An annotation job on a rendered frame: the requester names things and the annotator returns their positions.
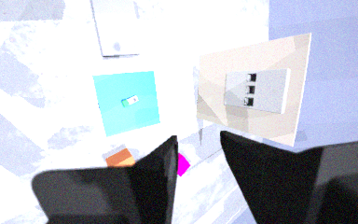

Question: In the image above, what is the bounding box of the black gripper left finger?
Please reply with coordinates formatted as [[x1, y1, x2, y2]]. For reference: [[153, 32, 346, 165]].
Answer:
[[31, 135, 179, 224]]

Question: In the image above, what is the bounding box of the blue square marking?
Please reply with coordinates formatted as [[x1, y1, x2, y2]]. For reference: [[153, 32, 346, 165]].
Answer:
[[93, 70, 160, 137]]

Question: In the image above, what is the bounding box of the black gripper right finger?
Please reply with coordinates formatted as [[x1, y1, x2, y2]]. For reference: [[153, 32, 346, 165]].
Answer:
[[220, 131, 358, 224]]

